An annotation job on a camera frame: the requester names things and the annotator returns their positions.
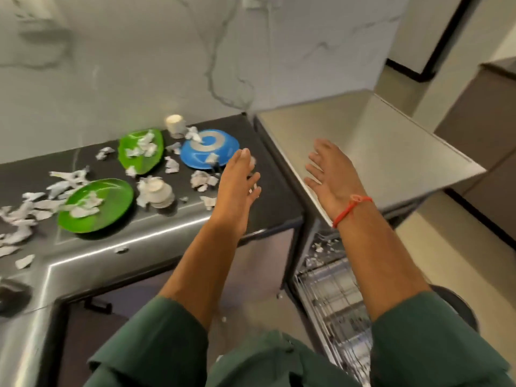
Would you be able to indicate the person's left hand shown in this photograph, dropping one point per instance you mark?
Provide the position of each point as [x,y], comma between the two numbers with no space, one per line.
[234,189]

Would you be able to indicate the person's right hand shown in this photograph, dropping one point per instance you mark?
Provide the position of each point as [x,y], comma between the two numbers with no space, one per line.
[336,185]

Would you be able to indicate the person's left fingers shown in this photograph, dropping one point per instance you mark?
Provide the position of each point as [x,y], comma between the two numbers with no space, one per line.
[241,165]

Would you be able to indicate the person's right thumb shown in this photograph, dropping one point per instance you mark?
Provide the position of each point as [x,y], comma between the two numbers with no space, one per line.
[312,184]

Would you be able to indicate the person's left forearm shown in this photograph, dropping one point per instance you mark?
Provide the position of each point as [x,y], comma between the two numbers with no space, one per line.
[205,265]

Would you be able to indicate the person's right forearm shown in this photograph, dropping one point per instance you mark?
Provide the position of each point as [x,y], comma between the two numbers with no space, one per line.
[379,261]

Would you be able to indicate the blue plate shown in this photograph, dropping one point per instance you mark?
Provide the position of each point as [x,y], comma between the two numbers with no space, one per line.
[205,147]

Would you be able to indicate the white paper cup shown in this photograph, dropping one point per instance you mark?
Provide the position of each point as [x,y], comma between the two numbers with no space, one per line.
[175,125]

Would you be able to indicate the grey dishwasher door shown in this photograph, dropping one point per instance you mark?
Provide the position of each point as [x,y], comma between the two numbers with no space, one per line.
[383,149]

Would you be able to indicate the crumpled white paper cups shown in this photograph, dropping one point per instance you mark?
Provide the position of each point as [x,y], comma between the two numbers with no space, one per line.
[159,193]

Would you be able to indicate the steel cabinet door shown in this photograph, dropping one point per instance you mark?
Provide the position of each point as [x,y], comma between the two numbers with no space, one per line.
[258,261]

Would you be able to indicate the small green plate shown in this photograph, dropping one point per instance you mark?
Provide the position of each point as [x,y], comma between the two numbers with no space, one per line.
[135,161]

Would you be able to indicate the metal dishwasher rack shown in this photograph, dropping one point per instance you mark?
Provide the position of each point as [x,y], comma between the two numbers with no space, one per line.
[334,302]

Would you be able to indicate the large green plate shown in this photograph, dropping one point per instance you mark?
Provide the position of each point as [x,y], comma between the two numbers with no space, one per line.
[113,209]

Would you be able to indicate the scattered torn paper scraps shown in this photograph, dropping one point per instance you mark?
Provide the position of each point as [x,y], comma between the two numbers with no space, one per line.
[60,185]

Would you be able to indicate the dark round stool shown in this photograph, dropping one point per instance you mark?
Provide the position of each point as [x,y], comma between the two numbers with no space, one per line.
[457,308]

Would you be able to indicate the green long-sleeved shirt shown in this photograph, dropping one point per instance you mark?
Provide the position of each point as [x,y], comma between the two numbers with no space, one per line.
[423,346]

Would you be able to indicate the white wall socket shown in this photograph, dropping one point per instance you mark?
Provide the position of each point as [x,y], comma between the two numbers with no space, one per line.
[258,1]

